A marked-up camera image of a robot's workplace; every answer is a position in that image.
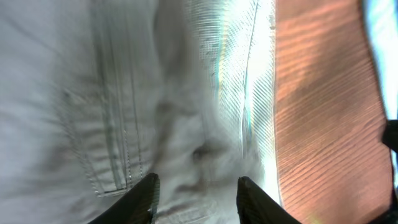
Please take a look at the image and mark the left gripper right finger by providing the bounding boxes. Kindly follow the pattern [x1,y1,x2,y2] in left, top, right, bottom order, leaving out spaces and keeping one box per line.
[236,176,301,224]

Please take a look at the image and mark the light blue garment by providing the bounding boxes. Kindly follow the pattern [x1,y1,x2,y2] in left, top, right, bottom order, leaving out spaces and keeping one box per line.
[363,0,397,189]

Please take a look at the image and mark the grey shorts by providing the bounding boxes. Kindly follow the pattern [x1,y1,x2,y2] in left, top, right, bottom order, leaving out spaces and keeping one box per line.
[1,1,281,223]

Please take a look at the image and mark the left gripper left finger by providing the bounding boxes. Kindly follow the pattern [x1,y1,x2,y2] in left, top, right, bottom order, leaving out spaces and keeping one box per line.
[88,173,160,224]

